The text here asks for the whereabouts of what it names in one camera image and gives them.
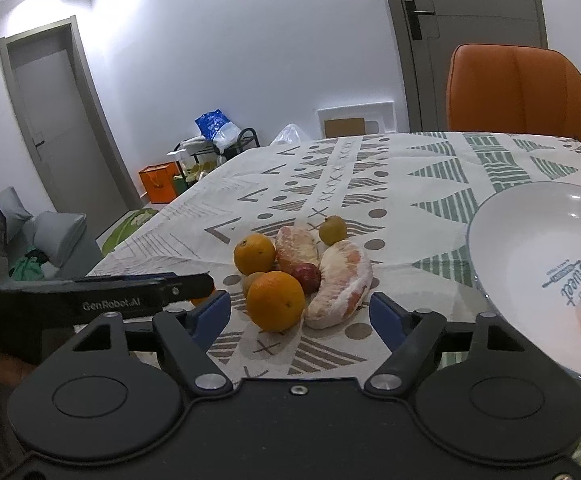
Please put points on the clear plastic bag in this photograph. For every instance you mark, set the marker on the clear plastic bag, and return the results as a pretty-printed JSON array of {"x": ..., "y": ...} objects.
[{"x": 288, "y": 135}]

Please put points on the green floor mat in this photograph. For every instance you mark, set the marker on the green floor mat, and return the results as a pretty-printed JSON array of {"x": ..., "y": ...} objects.
[{"x": 125, "y": 230}]

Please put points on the small yellow-green fruit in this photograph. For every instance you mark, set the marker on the small yellow-green fruit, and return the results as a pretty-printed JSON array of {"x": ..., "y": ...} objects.
[{"x": 250, "y": 282}]

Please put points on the patterned tablecloth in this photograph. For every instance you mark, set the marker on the patterned tablecloth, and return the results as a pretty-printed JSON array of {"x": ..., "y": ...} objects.
[{"x": 370, "y": 185}]

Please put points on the small orange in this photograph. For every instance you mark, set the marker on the small orange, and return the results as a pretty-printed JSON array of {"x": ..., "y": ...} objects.
[{"x": 254, "y": 254}]

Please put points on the green cloth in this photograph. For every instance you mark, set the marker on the green cloth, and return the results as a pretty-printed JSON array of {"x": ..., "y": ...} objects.
[{"x": 25, "y": 266}]

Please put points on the white bowl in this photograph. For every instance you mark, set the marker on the white bowl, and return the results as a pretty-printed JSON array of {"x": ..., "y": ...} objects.
[{"x": 525, "y": 270}]

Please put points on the olive green round fruit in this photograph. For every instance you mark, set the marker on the olive green round fruit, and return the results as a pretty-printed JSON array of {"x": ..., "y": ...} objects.
[{"x": 332, "y": 230}]

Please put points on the grey door with black lock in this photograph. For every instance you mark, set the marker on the grey door with black lock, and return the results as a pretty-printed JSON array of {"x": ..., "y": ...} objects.
[{"x": 470, "y": 45}]

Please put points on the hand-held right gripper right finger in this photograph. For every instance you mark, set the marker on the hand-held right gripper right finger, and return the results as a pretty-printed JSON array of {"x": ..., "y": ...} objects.
[{"x": 384, "y": 317}]

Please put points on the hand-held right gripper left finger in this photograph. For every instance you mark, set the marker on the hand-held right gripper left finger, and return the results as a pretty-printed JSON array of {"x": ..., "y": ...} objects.
[{"x": 211, "y": 316}]

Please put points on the orange box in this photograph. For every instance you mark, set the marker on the orange box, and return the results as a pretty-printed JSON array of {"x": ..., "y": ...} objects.
[{"x": 156, "y": 184}]

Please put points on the white foam packaging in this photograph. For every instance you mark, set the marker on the white foam packaging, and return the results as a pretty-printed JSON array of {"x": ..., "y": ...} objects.
[{"x": 355, "y": 111}]

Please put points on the large peeled pomelo piece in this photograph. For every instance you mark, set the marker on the large peeled pomelo piece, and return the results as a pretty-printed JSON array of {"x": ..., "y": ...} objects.
[{"x": 343, "y": 282}]

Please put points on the orange chair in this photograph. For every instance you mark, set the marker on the orange chair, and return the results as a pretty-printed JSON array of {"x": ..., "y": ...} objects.
[{"x": 515, "y": 90}]

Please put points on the small peeled pomelo piece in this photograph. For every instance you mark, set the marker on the small peeled pomelo piece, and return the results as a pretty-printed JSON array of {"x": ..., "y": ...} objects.
[{"x": 295, "y": 247}]

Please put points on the blue and white bag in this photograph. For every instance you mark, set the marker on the blue and white bag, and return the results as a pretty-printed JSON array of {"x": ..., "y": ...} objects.
[{"x": 215, "y": 125}]

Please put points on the black metal rack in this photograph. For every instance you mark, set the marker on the black metal rack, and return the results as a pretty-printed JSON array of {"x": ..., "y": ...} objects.
[{"x": 248, "y": 139}]

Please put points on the dark red round fruit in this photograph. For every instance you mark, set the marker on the dark red round fruit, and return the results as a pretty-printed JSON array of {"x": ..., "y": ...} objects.
[{"x": 308, "y": 276}]

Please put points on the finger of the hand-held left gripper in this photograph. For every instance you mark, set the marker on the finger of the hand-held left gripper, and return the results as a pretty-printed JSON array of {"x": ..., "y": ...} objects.
[{"x": 190, "y": 287}]

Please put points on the large orange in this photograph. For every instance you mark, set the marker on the large orange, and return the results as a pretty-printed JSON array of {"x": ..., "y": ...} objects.
[{"x": 275, "y": 302}]

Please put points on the brown cardboard piece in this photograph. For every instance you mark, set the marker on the brown cardboard piece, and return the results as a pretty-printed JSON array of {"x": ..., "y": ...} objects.
[{"x": 344, "y": 126}]

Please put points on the small grey cushion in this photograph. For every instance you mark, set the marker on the small grey cushion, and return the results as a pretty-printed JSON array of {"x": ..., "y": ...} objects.
[{"x": 58, "y": 235}]

